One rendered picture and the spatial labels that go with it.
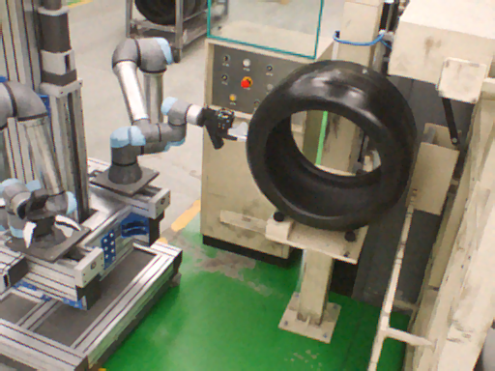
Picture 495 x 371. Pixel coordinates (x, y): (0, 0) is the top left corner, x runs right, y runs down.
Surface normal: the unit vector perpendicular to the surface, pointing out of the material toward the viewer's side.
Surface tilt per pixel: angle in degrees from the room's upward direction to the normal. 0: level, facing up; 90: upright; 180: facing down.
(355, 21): 90
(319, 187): 36
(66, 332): 0
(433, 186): 90
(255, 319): 0
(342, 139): 90
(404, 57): 90
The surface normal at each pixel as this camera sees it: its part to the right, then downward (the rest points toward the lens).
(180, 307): 0.11, -0.86
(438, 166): -0.29, 0.46
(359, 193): -0.44, -0.46
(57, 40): 0.43, 0.50
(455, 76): -0.23, 0.17
